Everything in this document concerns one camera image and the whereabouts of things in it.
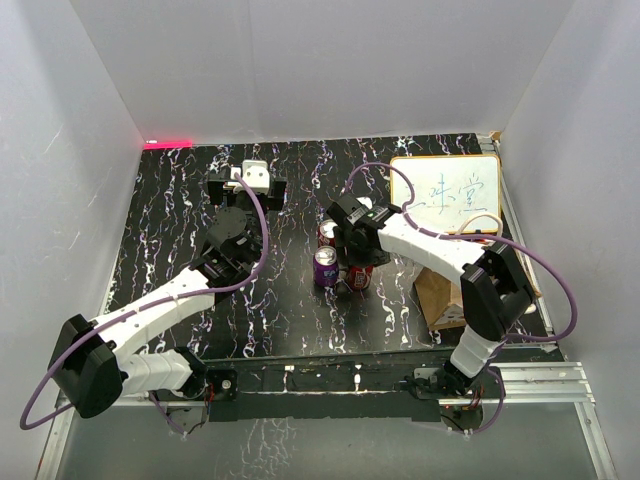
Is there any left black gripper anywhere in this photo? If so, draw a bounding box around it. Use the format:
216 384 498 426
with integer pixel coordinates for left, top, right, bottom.
211 171 284 262

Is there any red Coke can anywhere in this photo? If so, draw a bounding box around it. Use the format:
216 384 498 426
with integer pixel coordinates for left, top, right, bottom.
345 265 374 291
317 219 337 248

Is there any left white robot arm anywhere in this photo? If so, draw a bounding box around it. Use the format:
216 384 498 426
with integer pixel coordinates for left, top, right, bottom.
48 166 287 418

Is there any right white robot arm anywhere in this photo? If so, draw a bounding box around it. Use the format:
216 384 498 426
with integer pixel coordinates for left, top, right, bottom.
326 194 535 397

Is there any canvas bag with cat print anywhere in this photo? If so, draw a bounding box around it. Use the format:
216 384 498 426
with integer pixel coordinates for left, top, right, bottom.
412 213 544 331

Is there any pink LED strip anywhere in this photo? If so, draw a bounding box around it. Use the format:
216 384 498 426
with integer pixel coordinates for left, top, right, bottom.
144 140 193 150

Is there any yellow framed whiteboard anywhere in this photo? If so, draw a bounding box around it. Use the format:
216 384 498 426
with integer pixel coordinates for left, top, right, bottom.
390 154 501 234

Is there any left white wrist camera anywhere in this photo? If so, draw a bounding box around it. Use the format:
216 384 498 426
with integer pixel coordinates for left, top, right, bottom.
227 160 271 194

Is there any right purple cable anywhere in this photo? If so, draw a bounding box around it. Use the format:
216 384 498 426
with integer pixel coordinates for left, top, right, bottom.
344 162 579 434

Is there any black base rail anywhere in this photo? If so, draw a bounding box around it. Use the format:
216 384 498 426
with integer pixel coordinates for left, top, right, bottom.
200 349 504 422

